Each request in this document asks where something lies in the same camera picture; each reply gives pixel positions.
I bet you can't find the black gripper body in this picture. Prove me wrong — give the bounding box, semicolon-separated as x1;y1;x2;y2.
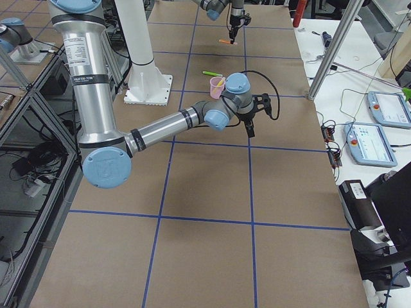
229;13;250;31
236;93;272;122

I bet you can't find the yellow highlighter pen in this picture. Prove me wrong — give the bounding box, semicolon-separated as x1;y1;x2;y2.
216;77;225;87

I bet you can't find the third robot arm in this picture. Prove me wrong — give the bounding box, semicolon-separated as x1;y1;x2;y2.
1;17;49;64

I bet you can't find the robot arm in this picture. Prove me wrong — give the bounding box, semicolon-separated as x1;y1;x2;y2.
48;1;279;189
193;0;252;45

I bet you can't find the green highlighter pen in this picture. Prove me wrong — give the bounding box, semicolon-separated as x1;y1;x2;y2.
202;71;223;77

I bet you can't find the pink mesh pen holder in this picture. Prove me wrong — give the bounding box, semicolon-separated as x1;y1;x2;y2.
209;77;225;99

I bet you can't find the red cylinder bottle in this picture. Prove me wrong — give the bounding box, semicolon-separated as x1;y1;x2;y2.
292;0;308;28

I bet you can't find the near teach pendant tablet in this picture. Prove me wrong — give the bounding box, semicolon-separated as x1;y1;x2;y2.
344;122;398;167

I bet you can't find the teach pendant tablet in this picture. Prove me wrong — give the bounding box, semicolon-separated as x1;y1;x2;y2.
367;91;410;129
344;122;398;167

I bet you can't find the far teach pendant tablet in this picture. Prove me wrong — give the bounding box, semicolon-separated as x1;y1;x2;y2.
367;91;410;129

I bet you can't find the black box with label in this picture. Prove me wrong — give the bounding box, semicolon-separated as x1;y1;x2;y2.
338;180;382;231

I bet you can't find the metal rod with green tip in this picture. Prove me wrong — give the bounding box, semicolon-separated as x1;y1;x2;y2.
333;62;410;101

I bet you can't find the black monitor stand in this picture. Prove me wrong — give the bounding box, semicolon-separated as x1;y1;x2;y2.
351;164;410;291

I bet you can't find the aluminium frame post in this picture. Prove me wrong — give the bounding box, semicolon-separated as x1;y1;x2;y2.
307;0;363;101

